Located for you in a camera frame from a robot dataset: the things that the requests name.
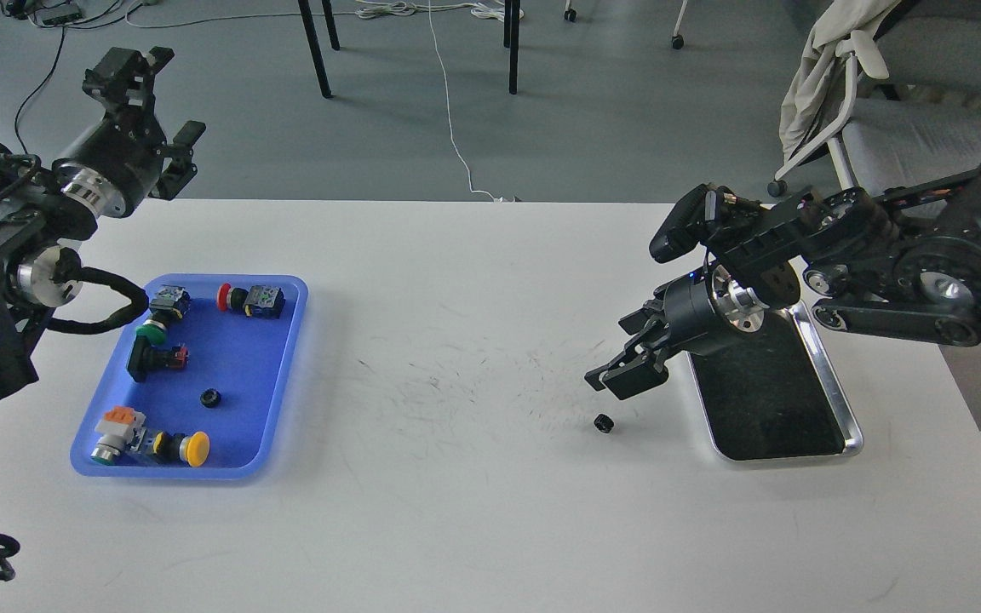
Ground white floor cable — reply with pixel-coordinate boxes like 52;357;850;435
357;0;525;203

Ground green push button switch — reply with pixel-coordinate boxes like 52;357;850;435
134;284;192;347

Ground black table leg right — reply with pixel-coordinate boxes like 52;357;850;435
503;0;521;95

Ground black table leg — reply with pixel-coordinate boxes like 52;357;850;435
297;0;341;100
503;0;521;95

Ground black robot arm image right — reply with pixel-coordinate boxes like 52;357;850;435
584;164;981;399

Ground beige cloth on chair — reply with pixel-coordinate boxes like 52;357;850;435
778;1;899;162

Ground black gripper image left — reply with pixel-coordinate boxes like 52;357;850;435
54;47;207;220

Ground orange grey selector switch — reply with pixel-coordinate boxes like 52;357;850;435
90;406;146;466

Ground black table leg left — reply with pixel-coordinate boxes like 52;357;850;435
297;0;341;100

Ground grey office chair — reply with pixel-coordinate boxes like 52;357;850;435
767;1;981;198

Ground black floor cable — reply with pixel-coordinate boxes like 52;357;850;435
1;0;146;154

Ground yellow push button switch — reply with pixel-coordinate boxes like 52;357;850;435
133;430;210;468

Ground silver metal tray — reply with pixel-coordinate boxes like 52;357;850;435
689;302;864;465

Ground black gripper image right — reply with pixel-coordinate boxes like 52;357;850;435
585;264;771;400

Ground blue plastic tray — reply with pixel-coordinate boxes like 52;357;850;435
70;272;310;481

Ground red push button switch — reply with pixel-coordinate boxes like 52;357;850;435
215;283;287;319

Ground black red switch block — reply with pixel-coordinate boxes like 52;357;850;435
126;336;188;383

